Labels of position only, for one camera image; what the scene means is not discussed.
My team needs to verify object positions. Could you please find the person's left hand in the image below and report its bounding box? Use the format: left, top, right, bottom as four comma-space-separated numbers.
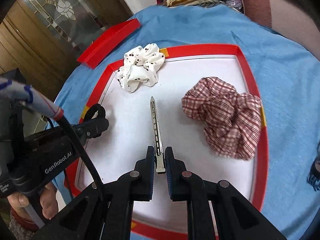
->
7, 182, 59, 222

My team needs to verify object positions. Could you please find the red box lid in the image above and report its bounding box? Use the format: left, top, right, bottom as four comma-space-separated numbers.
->
77, 18, 141, 69

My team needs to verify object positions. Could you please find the blue bed sheet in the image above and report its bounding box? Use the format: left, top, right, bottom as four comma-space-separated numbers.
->
55, 5, 319, 239

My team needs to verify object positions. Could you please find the red checkered scrunchie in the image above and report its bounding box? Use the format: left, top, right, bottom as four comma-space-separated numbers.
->
181, 77, 261, 160

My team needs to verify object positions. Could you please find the pink folded blanket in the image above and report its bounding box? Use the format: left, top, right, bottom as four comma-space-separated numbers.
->
242, 0, 319, 59

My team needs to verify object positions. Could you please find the wooden glass door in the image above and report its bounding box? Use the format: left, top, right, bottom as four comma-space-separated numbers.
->
1, 0, 132, 100

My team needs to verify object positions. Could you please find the black hair claw clip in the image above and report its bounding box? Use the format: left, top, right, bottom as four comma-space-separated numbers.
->
307, 143, 320, 191

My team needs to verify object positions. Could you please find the silver hair clip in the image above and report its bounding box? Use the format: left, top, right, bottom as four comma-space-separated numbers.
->
150, 96, 166, 174

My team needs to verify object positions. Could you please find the red white tray box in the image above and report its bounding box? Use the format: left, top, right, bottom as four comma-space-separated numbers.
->
63, 43, 270, 240

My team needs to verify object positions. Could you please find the white dotted scrunchie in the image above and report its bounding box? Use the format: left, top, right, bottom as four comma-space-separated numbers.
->
116, 43, 165, 93

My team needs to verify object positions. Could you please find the black cable with sleeve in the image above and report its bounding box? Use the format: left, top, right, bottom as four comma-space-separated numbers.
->
0, 77, 107, 201

